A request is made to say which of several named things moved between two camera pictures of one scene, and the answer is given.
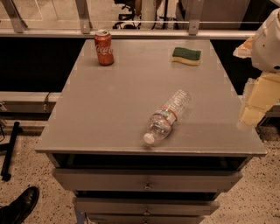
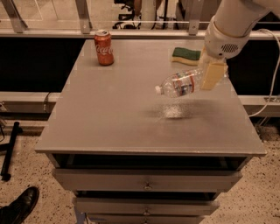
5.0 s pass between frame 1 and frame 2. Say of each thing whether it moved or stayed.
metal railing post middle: stayed
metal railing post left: stayed
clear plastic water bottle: moved
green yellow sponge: stayed
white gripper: moved
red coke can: stayed
